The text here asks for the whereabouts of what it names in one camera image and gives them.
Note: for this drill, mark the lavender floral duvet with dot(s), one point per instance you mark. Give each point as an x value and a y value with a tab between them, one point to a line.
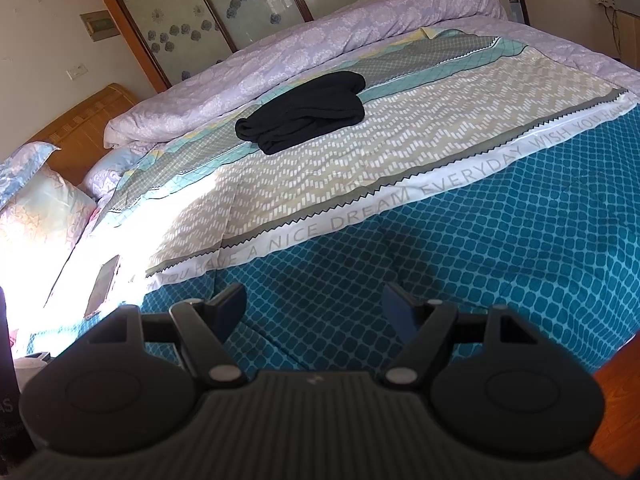
310	60

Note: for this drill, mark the wall control panel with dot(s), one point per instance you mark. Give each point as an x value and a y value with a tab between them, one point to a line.
100	25

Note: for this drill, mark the wooden headboard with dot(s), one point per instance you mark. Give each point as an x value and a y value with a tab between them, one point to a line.
80	125

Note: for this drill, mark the frosted floral sliding door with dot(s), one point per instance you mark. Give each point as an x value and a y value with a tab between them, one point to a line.
235	7

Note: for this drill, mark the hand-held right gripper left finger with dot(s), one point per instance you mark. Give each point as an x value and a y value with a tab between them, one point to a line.
227	310

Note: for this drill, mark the black pants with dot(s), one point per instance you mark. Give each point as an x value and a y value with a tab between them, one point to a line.
305	112

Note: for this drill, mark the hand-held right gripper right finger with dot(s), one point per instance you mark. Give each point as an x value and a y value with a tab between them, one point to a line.
402	310

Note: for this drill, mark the patterned teal and beige bedspread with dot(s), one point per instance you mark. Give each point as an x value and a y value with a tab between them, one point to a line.
400	200

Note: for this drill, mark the pink floral pillow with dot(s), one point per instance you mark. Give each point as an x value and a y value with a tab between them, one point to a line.
40	220

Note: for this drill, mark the blue floral pillow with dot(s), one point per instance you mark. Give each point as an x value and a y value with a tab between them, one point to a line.
25	170

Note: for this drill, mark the flat grey tablet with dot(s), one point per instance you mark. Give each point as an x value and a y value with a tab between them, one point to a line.
103	285

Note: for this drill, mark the white wall outlet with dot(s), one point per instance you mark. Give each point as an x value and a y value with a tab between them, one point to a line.
77	71

